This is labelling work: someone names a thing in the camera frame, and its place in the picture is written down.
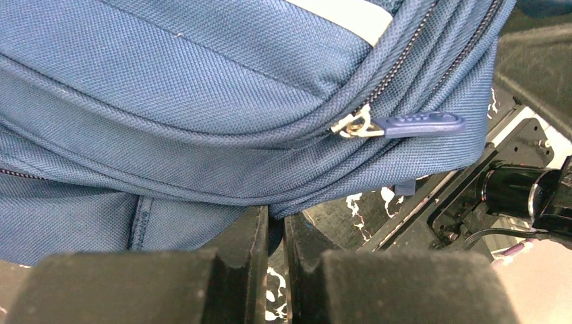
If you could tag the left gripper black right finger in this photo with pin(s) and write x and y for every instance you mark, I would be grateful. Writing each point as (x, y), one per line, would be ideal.
(330, 285)

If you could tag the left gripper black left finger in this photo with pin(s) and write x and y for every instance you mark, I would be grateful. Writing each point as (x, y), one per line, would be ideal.
(222, 282)

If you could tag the navy blue backpack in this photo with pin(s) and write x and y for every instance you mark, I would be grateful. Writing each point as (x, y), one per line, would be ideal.
(152, 125)

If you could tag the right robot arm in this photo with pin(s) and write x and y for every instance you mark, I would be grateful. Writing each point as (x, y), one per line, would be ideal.
(518, 201)

